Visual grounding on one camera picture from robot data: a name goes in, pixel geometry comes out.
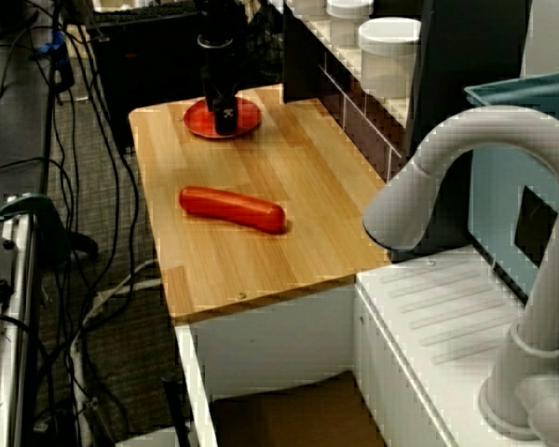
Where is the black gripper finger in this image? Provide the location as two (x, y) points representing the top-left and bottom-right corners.
(213, 96), (239, 137)

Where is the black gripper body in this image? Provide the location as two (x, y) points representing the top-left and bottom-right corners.
(200, 45), (239, 113)

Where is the red toy sausage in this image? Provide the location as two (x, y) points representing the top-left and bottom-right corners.
(178, 185), (287, 235)

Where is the red plate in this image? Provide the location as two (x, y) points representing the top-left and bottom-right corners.
(183, 96), (264, 140)

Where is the black box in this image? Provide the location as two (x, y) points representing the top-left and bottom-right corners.
(90, 8), (206, 150)

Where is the black tiled backsplash shelf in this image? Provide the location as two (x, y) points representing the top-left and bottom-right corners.
(281, 0), (532, 255)

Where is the medium white lidded jar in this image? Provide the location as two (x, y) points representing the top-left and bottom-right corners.
(325, 0), (375, 47)

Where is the large white lidded jar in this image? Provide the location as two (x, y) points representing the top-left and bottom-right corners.
(357, 17), (423, 100)

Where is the blue tape piece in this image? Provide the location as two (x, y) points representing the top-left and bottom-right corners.
(39, 30), (69, 55)

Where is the green clamp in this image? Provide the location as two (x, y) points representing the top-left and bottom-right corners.
(0, 193), (99, 262)

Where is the white toy kitchen cabinet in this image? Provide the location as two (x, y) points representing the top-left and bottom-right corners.
(174, 246), (559, 447)

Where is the grey toy faucet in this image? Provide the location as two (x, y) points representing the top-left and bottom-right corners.
(361, 104), (559, 442)

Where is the black rod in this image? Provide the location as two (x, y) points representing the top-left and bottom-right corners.
(161, 374), (193, 447)

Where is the brown cardboard sheet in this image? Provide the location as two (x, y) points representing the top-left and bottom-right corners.
(209, 372), (388, 447)

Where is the teal plastic bin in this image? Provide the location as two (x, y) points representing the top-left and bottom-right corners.
(463, 69), (559, 308)

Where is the black cable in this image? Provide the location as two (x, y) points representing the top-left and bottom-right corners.
(76, 27), (141, 299)

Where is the white cable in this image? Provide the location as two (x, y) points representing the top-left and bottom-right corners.
(81, 260), (162, 327)

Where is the white metal frame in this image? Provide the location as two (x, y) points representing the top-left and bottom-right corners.
(0, 199), (43, 447)

